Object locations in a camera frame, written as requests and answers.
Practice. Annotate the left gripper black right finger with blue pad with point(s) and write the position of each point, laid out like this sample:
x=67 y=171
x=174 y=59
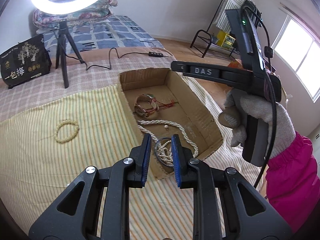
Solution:
x=181 y=156

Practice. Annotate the striped white hanging cloth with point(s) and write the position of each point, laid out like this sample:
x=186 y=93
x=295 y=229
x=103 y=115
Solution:
x=221 y=20

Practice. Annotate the white knit gloved hand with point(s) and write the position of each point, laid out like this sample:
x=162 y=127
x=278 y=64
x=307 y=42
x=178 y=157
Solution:
x=258 y=108

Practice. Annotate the black tripod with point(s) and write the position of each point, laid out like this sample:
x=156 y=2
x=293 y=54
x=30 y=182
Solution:
x=61 y=54

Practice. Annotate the yellow box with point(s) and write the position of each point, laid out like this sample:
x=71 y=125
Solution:
x=225 y=40

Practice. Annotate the black snack bag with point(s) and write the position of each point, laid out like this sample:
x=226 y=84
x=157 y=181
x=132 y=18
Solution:
x=25 y=61

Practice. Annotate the pink sleeve forearm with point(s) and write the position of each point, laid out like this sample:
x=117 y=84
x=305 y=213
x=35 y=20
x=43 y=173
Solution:
x=292 y=182

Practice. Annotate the black metal rack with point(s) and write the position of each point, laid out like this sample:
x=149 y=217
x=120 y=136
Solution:
x=211 y=40

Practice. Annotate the brown cardboard box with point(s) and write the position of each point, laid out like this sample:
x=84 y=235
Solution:
x=188 y=111

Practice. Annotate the window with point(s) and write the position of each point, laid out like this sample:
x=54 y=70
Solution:
x=298 y=48

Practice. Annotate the white ring light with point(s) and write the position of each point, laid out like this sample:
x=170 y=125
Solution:
x=61 y=8

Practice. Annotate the wristwatch with pink strap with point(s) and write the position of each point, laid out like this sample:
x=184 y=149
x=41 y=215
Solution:
x=146 y=105

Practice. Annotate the striped yellow cloth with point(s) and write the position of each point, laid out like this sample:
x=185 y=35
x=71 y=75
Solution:
x=44 y=148

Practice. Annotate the blue checked bed sheet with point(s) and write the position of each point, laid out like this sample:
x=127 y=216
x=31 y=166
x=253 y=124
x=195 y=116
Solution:
x=94 y=33

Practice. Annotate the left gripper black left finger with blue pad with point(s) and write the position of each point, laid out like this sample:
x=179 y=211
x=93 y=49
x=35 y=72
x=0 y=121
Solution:
x=141 y=156

